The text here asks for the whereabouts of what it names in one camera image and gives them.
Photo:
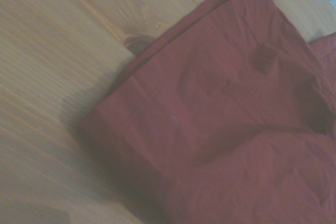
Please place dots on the dark red shorts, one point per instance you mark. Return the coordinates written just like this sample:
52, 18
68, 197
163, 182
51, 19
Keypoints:
210, 103

